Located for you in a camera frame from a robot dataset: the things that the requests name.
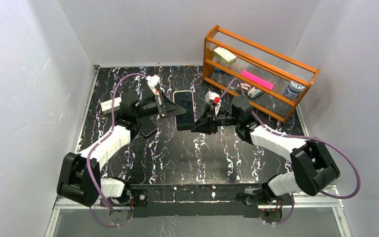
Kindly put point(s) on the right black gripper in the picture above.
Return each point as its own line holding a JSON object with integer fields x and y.
{"x": 213, "y": 120}

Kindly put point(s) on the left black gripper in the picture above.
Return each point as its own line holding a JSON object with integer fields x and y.
{"x": 160, "y": 106}

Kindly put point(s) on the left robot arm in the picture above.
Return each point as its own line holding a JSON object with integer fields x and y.
{"x": 80, "y": 179}

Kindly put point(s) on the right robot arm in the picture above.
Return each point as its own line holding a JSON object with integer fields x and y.
{"x": 313, "y": 168}

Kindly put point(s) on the pink flat case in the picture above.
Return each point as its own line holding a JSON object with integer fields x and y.
{"x": 257, "y": 80}

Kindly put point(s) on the beige small stapler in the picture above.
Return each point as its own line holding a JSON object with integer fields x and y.
{"x": 246, "y": 87}

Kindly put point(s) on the light blue stapler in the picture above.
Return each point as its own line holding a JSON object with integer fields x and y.
{"x": 254, "y": 92}

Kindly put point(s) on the white box on table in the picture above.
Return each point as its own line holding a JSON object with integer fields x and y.
{"x": 107, "y": 106}

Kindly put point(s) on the cream cardboard box on shelf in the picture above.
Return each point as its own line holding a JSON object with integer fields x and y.
{"x": 224, "y": 56}

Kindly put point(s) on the orange wooden shelf rack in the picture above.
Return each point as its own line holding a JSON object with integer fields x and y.
{"x": 261, "y": 61}

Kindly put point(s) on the blue white round jar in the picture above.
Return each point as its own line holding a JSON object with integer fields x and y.
{"x": 294, "y": 90}

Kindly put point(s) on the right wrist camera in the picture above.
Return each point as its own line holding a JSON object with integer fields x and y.
{"x": 214, "y": 101}

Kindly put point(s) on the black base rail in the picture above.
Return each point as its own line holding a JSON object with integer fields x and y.
{"x": 247, "y": 200}

